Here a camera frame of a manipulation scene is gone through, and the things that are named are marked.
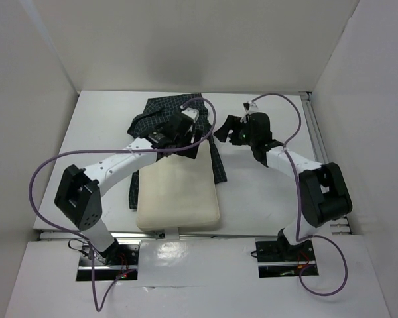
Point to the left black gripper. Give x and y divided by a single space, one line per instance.
188 154

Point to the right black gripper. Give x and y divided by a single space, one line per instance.
234 131

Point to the dark checkered pillowcase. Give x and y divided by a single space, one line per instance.
163 116

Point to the cream white pillow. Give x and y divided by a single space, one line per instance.
178 192

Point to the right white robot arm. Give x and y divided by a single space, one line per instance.
323 195

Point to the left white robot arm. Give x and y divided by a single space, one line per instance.
80 190

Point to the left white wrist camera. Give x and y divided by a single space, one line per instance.
193 114

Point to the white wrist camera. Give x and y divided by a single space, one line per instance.
250 108
193 114

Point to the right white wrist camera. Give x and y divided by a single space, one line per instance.
250 108

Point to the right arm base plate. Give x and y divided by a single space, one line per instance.
274 262

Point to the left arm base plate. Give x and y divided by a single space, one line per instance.
123 265

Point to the aluminium front rail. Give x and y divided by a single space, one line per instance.
57 235

